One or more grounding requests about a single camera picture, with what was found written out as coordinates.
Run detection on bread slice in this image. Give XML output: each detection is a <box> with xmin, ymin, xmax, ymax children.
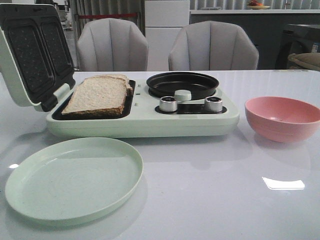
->
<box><xmin>87</xmin><ymin>74</ymin><xmax>134</xmax><ymax>96</ymax></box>
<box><xmin>61</xmin><ymin>78</ymin><xmax>128</xmax><ymax>116</ymax></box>

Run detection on pink bowl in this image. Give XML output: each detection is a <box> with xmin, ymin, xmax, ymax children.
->
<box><xmin>245</xmin><ymin>96</ymin><xmax>320</xmax><ymax>143</ymax></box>

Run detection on green breakfast maker lid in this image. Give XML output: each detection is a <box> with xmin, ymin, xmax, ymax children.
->
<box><xmin>0</xmin><ymin>3</ymin><xmax>76</xmax><ymax>112</ymax></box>

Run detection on green breakfast maker base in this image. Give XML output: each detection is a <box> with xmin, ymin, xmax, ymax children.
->
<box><xmin>46</xmin><ymin>77</ymin><xmax>240</xmax><ymax>138</ymax></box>

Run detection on left silver knob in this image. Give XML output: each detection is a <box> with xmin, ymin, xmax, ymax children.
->
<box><xmin>159</xmin><ymin>96</ymin><xmax>178</xmax><ymax>113</ymax></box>

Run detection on silver knob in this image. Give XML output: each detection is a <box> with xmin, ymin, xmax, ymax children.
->
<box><xmin>159</xmin><ymin>96</ymin><xmax>178</xmax><ymax>113</ymax></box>
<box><xmin>204</xmin><ymin>96</ymin><xmax>223</xmax><ymax>113</ymax></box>

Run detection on black round frying pan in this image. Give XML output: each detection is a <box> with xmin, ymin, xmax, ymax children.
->
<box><xmin>146</xmin><ymin>71</ymin><xmax>220</xmax><ymax>100</ymax></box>

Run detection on right silver knob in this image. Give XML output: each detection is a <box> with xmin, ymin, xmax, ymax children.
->
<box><xmin>204</xmin><ymin>96</ymin><xmax>223</xmax><ymax>113</ymax></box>

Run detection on right grey chair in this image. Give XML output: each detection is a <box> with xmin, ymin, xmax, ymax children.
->
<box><xmin>168</xmin><ymin>21</ymin><xmax>259</xmax><ymax>71</ymax></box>

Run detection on grey chair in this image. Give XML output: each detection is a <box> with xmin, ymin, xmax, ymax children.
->
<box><xmin>77</xmin><ymin>18</ymin><xmax>149</xmax><ymax>72</ymax></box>
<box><xmin>168</xmin><ymin>21</ymin><xmax>259</xmax><ymax>71</ymax></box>

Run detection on left grey chair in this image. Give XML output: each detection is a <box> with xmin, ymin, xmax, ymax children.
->
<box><xmin>77</xmin><ymin>18</ymin><xmax>149</xmax><ymax>72</ymax></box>

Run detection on white refrigerator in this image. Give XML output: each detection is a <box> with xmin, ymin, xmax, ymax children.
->
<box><xmin>144</xmin><ymin>0</ymin><xmax>190</xmax><ymax>71</ymax></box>

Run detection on green round plate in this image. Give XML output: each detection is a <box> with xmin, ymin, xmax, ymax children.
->
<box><xmin>5</xmin><ymin>137</ymin><xmax>144</xmax><ymax>227</ymax></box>

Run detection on red barrier belt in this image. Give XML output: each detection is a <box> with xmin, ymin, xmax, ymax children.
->
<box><xmin>77</xmin><ymin>12</ymin><xmax>139</xmax><ymax>19</ymax></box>

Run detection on dark kitchen counter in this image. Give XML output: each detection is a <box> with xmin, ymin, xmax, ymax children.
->
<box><xmin>190</xmin><ymin>9</ymin><xmax>320</xmax><ymax>70</ymax></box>

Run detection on fruit plate on counter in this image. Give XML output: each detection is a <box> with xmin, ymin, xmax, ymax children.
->
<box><xmin>247</xmin><ymin>0</ymin><xmax>270</xmax><ymax>10</ymax></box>

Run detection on dark washing machine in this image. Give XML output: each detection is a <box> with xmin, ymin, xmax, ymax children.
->
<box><xmin>275</xmin><ymin>24</ymin><xmax>320</xmax><ymax>70</ymax></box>

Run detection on beige cushion basket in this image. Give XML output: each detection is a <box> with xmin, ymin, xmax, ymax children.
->
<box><xmin>287</xmin><ymin>52</ymin><xmax>320</xmax><ymax>71</ymax></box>

